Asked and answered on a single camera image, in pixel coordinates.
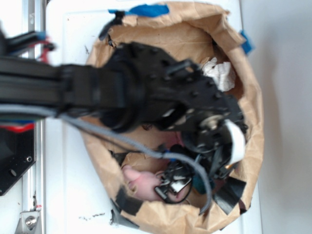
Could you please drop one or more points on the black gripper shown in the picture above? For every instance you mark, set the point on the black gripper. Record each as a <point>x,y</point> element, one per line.
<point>219,144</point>

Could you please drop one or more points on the green scouring sponge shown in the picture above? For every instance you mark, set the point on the green scouring sponge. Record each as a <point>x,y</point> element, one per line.
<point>198,184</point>

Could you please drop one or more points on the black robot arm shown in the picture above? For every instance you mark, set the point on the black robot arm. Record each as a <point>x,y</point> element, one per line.
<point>140,84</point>

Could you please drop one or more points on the pink plush toy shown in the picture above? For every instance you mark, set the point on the pink plush toy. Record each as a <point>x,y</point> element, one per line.
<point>142,172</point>

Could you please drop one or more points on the brown paper bag bin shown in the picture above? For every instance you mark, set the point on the brown paper bag bin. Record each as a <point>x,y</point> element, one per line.
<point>199,31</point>

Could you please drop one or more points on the crumpled white paper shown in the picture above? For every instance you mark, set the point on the crumpled white paper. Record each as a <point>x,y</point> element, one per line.
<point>222,74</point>

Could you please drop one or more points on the aluminium frame rail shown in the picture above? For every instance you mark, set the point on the aluminium frame rail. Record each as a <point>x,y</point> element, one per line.
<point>33,188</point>

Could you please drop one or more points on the metal corner bracket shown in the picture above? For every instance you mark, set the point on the metal corner bracket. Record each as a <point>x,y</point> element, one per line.
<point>29,223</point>

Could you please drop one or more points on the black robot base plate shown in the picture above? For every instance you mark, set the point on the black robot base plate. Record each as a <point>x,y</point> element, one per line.
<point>16,154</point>

